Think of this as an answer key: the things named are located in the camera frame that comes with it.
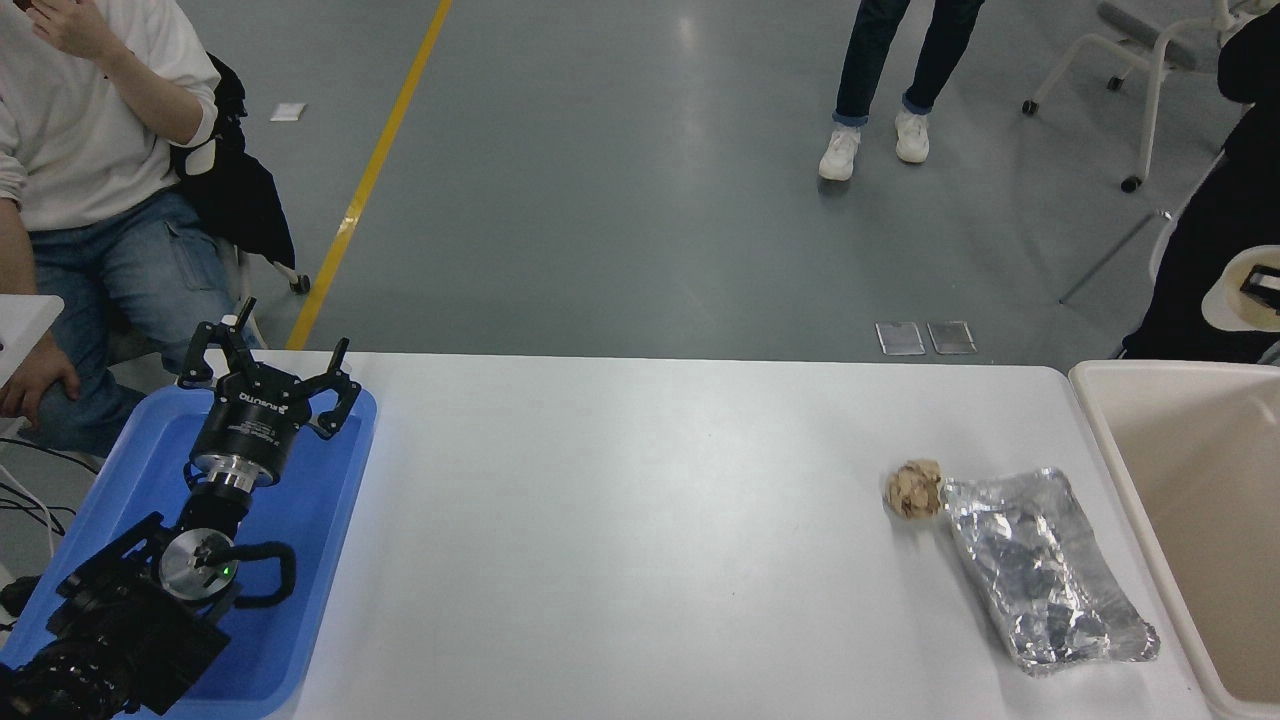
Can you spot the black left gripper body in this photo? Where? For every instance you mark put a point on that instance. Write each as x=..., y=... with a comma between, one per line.
x=249, y=425

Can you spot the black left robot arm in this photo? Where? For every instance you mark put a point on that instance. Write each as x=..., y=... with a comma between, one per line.
x=130, y=620

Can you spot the person's right forearm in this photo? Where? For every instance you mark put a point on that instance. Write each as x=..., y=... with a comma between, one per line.
x=14, y=250

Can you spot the person's left forearm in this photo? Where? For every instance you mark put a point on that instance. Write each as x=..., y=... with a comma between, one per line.
x=150, y=95

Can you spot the person's right hand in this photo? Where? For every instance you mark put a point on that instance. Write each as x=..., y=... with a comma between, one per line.
x=42, y=375

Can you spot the person's left hand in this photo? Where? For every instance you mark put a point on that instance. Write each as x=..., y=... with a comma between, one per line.
x=70, y=25

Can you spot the person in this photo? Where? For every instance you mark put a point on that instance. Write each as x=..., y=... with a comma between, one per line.
x=1200, y=260
x=90, y=150
x=880, y=60

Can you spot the blue plastic tray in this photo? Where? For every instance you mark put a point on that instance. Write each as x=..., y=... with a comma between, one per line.
x=300, y=520

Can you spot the thin grey metal rod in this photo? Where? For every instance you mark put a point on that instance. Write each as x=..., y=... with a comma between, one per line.
x=1110, y=258

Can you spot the black jacket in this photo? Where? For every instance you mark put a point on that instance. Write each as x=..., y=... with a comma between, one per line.
x=243, y=200

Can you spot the white side table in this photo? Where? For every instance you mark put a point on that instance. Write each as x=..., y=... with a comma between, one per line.
x=23, y=325

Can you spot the white office chair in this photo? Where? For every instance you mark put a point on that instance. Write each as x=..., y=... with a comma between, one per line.
x=200, y=157

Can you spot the white rolling chair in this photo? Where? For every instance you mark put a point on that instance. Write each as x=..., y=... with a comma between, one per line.
x=1155, y=90

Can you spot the large pale bin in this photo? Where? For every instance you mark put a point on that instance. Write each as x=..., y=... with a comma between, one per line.
x=1200, y=520

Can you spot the white paper scrap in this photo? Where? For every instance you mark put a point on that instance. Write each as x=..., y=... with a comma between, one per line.
x=289, y=110

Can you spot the metal floor plate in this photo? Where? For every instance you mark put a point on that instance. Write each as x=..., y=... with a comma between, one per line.
x=900, y=338
x=951, y=337

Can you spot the crumpled tan paper ball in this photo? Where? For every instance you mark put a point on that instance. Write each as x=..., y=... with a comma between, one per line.
x=913, y=490

